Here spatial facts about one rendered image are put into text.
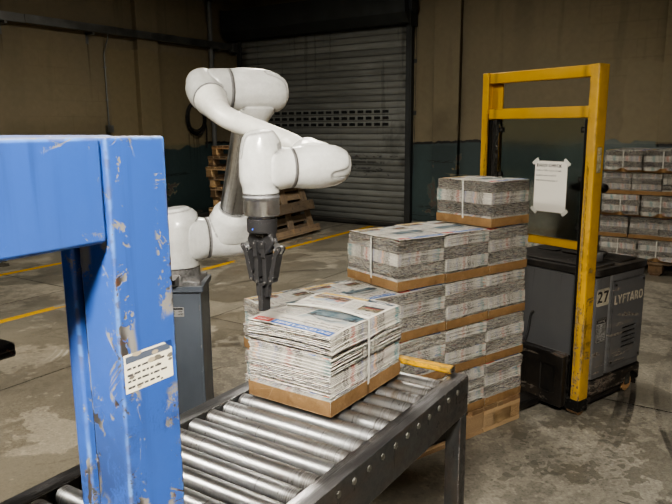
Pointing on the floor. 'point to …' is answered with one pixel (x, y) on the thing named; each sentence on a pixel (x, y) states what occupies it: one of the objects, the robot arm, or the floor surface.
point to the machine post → (126, 335)
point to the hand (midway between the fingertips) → (264, 296)
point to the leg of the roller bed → (455, 462)
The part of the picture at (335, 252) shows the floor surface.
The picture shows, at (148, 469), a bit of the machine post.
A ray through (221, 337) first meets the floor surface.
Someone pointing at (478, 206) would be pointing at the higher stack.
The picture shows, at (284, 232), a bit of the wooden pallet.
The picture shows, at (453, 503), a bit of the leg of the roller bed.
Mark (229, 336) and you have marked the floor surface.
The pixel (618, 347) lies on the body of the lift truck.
